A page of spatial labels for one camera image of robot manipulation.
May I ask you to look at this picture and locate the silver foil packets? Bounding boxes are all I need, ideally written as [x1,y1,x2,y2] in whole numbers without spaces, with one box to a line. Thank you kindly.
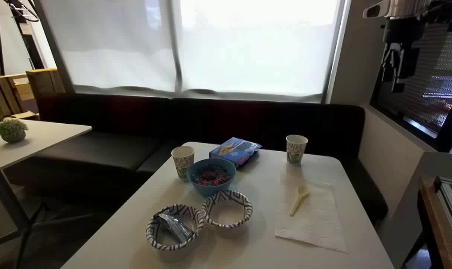
[156,209,194,243]

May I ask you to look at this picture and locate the white side table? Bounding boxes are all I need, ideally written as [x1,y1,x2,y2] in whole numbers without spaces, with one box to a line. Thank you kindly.
[0,119,93,269]

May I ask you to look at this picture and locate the empty patterned paper bowl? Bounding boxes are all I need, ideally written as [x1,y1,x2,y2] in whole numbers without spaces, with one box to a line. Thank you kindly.
[202,190,254,229]

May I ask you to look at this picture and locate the small potted plant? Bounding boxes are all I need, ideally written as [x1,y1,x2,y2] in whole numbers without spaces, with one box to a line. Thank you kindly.
[0,118,29,144]

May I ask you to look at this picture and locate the blue bowl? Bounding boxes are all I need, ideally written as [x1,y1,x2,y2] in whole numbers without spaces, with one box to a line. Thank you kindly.
[187,158,237,198]

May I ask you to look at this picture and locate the patterned paper cup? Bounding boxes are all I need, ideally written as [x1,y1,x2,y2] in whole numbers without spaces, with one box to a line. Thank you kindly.
[171,146,195,180]
[286,134,309,164]

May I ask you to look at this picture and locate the cream plastic spoon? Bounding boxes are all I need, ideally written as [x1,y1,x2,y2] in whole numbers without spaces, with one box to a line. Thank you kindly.
[290,185,310,217]

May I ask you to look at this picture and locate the blue packet box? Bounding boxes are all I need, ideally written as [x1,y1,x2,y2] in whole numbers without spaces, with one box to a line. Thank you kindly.
[208,137,262,169]

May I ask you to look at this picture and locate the wooden crate furniture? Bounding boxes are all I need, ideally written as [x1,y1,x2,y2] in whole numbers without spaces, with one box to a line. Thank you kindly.
[0,68,66,124]

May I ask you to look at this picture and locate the large window with white shade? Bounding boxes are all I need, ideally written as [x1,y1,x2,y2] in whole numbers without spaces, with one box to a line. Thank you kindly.
[34,0,352,104]

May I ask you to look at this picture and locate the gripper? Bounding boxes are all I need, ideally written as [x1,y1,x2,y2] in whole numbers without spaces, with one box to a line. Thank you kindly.
[382,16,427,93]

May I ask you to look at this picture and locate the black bench sofa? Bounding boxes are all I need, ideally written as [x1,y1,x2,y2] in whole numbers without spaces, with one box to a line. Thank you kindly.
[35,93,389,226]

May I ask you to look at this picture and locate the white paper napkin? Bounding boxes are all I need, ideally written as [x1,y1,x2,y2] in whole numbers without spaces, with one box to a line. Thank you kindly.
[274,175,349,254]

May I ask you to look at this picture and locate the patterned paper bowl with packets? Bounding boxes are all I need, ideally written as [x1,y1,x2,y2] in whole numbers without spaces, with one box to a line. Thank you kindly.
[146,204,205,251]

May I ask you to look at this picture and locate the pink and dark candy heap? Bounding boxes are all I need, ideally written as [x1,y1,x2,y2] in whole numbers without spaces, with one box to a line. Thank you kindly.
[191,164,232,187]

